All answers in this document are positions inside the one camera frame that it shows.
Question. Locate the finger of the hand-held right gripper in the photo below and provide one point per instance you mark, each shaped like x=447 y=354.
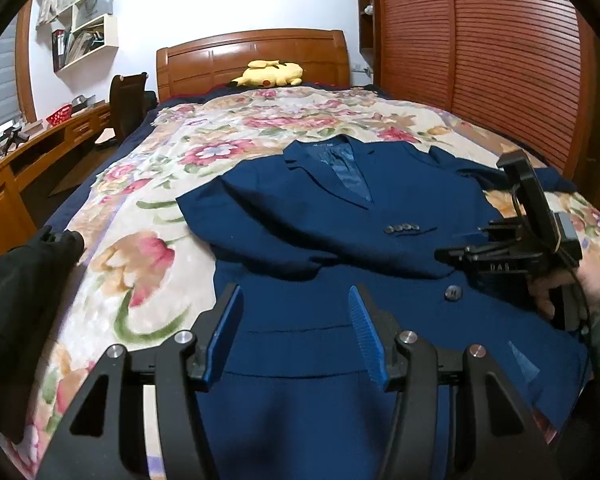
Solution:
x=502 y=231
x=460 y=254

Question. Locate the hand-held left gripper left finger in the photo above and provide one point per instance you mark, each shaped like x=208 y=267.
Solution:
x=224 y=332

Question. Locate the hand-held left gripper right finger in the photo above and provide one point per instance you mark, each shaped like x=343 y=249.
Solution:
x=366 y=335

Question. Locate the navy blue suit jacket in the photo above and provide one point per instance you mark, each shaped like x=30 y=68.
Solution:
x=300 y=240

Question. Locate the person's right hand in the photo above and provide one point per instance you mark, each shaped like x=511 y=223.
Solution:
x=542 y=297

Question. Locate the floral blanket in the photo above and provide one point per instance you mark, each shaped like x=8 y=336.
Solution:
x=145 y=200

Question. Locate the slatted wooden wardrobe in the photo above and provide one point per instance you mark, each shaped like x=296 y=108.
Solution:
x=480 y=50

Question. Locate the black cloth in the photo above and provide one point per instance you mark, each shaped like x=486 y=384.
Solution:
x=15 y=310

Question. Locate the wooden open shelf unit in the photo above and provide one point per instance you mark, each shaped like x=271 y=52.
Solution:
x=364 y=30

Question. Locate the dark desk chair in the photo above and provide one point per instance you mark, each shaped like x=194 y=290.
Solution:
x=125 y=105

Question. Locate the wooden desk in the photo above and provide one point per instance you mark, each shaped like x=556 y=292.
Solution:
x=10 y=195

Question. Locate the yellow plush toy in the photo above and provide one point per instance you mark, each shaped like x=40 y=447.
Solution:
x=270 y=74

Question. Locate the red basket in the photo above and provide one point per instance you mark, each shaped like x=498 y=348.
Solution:
x=60 y=116

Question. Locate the wooden bed headboard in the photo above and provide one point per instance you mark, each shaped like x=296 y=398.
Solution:
x=215 y=60

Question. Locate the black device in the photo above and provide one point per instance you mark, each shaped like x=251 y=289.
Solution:
x=2 y=141

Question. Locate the black binder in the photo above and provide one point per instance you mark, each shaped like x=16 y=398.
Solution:
x=58 y=51

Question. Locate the wall socket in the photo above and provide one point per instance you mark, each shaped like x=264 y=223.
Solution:
x=360 y=70

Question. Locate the wooden window frame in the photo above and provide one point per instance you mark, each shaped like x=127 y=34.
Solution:
x=26 y=70

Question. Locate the white wall shelves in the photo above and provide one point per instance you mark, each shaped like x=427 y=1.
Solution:
x=87 y=25

